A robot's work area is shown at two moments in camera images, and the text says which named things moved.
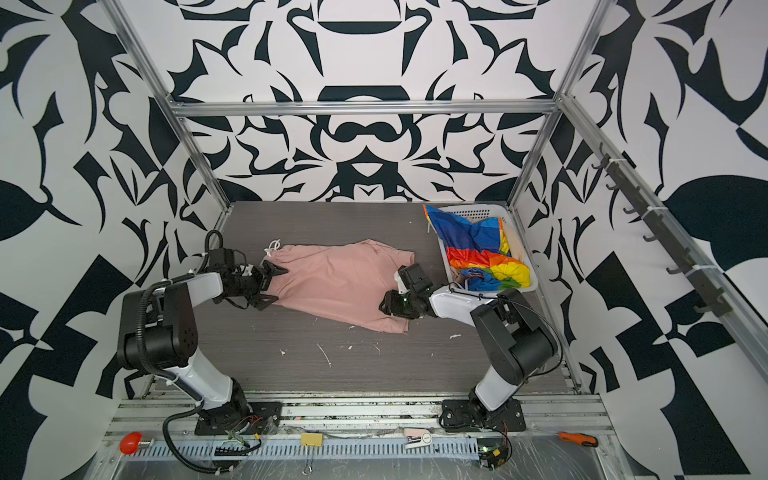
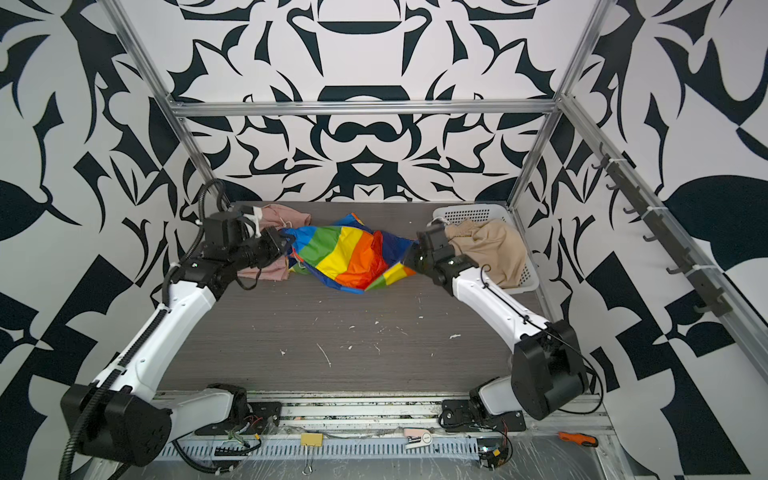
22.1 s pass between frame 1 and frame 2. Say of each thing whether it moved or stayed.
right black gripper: moved
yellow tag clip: stayed
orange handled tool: stayed
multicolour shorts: moved
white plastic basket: stayed
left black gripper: moved
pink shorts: moved
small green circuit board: stayed
